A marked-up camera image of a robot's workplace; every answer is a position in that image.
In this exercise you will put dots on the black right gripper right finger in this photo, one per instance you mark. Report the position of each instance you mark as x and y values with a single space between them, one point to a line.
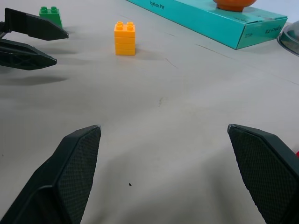
268 175

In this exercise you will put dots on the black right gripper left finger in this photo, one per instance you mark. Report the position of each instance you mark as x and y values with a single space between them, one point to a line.
58 182

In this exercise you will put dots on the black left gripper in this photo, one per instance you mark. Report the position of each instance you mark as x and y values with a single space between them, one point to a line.
2 30

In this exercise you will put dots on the green toy brick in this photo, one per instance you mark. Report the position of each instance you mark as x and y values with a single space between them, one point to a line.
54 15

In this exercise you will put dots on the yellow toy bricks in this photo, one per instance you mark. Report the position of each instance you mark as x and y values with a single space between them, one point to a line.
125 39

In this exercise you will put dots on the teal cardboard box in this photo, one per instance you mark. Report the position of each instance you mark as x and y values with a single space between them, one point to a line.
210 21

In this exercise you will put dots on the orange round bowl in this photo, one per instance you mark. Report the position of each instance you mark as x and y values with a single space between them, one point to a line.
231 4

